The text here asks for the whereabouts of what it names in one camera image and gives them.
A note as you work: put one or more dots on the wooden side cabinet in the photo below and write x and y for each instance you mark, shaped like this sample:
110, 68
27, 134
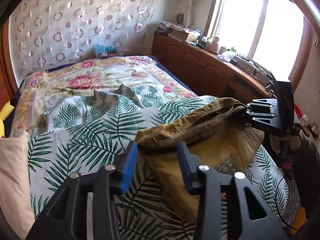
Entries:
204, 73

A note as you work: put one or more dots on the wooden louvered wardrobe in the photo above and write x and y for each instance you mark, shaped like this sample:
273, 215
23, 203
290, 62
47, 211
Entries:
8, 85

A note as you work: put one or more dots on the golden brown patterned garment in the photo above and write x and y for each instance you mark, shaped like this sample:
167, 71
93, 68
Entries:
217, 133

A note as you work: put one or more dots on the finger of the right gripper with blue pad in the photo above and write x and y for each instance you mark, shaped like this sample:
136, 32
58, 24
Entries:
263, 105

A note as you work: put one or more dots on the person right hand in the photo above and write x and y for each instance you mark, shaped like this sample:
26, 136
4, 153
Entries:
288, 145

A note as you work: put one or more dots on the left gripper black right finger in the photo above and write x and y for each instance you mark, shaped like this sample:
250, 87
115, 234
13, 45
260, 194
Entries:
248, 216

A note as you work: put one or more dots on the pink bottle on cabinet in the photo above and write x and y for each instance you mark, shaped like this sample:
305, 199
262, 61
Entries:
214, 45

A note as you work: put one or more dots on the blue item at headboard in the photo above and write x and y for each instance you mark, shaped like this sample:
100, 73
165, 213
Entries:
102, 52

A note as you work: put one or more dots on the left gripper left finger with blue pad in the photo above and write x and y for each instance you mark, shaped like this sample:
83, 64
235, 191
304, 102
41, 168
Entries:
65, 215

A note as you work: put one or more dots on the white circle pattern curtain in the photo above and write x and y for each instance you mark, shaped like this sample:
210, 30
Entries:
48, 33

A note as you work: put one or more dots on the window with wooden frame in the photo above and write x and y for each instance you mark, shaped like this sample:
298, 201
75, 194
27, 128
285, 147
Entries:
274, 34

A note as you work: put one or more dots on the floral bed quilt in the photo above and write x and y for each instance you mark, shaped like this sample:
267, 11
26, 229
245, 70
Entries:
45, 89

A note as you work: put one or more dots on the beige pillow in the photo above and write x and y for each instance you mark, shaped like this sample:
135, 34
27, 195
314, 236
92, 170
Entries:
15, 188

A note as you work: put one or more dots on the cardboard box on cabinet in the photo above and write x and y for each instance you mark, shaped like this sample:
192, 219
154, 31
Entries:
184, 36

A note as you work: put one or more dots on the palm leaf print sheet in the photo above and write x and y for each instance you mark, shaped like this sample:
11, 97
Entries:
85, 133

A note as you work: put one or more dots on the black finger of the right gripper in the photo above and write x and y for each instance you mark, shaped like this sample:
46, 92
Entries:
265, 123

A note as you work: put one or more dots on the yellow Pikachu plush toy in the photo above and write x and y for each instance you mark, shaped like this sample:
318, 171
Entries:
7, 115

